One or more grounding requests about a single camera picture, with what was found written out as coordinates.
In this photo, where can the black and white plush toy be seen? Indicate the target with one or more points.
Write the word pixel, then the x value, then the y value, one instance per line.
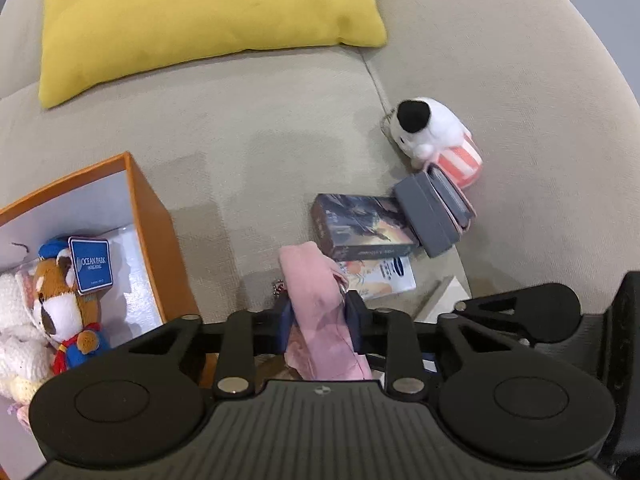
pixel 435 120

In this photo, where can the yellow cushion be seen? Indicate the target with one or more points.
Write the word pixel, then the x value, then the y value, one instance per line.
pixel 200 20

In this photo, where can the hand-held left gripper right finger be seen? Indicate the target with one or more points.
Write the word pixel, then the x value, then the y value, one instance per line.
pixel 354 321

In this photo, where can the grey wallet with pink trim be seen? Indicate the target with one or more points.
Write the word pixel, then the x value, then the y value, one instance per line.
pixel 452 195

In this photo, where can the white crochet plush toy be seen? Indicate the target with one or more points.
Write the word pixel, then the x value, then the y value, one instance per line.
pixel 15 340

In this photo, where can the pink plush cloth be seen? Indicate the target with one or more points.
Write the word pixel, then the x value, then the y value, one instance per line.
pixel 315 300

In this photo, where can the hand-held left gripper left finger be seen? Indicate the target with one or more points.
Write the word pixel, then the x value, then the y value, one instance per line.
pixel 286 321

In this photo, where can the red panda plush toy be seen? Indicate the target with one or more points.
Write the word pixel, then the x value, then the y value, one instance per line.
pixel 60 310

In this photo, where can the dark printed box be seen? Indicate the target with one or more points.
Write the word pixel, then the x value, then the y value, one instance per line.
pixel 360 225

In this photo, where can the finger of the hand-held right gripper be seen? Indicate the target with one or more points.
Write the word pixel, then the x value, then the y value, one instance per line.
pixel 487 316

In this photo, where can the white paper piece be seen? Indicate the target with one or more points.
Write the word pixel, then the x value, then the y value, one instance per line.
pixel 447 295

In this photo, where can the beige sofa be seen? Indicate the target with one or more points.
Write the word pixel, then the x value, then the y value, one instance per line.
pixel 280 125

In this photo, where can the orange cardboard box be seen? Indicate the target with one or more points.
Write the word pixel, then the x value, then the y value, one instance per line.
pixel 150 220

